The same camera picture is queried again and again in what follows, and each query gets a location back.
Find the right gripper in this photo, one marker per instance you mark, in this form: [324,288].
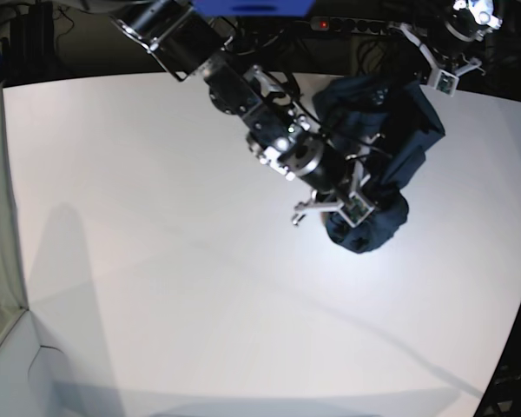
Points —
[331,176]

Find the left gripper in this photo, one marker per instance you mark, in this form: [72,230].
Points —
[443,46]

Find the dark blue t-shirt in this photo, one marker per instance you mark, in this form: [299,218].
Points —
[396,114]

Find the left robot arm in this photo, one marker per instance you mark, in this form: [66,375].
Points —
[487,14]

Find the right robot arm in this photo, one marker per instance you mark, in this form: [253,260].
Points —
[280,133]

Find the black power strip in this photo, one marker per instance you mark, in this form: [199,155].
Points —
[349,26]

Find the blue box overhead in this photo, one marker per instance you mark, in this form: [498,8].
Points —
[253,8]

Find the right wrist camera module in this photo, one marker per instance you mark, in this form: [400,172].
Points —
[357,210]

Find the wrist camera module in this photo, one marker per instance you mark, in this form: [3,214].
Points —
[357,210]
[443,81]

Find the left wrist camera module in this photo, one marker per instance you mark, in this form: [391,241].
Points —
[443,81]

